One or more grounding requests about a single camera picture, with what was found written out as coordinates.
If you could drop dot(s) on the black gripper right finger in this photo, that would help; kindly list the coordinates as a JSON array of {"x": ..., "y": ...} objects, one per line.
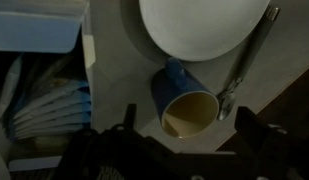
[{"x": 254, "y": 131}]

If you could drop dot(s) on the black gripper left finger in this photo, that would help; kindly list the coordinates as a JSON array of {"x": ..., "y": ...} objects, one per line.
[{"x": 130, "y": 116}]

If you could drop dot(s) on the small blue mug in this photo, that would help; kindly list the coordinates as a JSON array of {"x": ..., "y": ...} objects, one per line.
[{"x": 185, "y": 107}]

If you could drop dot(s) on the metal spoon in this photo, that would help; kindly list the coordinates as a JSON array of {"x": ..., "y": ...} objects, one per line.
[{"x": 245, "y": 59}]

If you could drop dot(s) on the grey coffee table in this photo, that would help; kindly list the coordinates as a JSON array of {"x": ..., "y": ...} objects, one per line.
[{"x": 122, "y": 74}]

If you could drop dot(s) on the white plate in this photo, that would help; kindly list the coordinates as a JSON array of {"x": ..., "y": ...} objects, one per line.
[{"x": 199, "y": 30}]

